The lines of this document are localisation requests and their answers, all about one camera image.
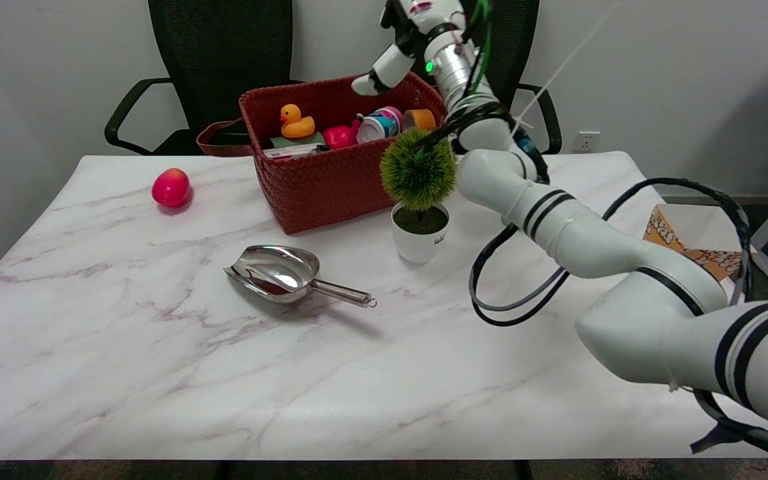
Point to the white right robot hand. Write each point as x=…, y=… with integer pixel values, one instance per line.
x=394, y=63

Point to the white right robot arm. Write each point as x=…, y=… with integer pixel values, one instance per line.
x=590, y=240

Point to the teal and pink cup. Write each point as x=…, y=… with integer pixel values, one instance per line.
x=378, y=124

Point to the red woven basket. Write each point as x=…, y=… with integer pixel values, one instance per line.
x=330, y=180

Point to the orange tape roll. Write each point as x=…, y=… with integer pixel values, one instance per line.
x=420, y=119

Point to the pink plastic toy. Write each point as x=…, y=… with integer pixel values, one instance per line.
x=340, y=136

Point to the green plant in white pot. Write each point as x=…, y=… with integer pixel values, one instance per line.
x=418, y=174

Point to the yellow rubber duck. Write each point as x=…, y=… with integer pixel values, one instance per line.
x=297, y=124

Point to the black mesh office chair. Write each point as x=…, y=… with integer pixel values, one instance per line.
x=224, y=60
x=510, y=46

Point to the green flat box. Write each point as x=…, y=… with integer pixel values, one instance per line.
x=290, y=142

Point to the white flat box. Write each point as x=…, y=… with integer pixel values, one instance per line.
x=290, y=151

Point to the shiny metal scoop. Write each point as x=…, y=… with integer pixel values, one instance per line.
x=277, y=272

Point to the red toy peach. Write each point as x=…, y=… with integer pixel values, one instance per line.
x=170, y=187

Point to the orange popcorn box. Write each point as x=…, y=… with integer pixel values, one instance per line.
x=697, y=252

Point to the white wall outlet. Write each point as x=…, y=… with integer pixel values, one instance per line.
x=585, y=140

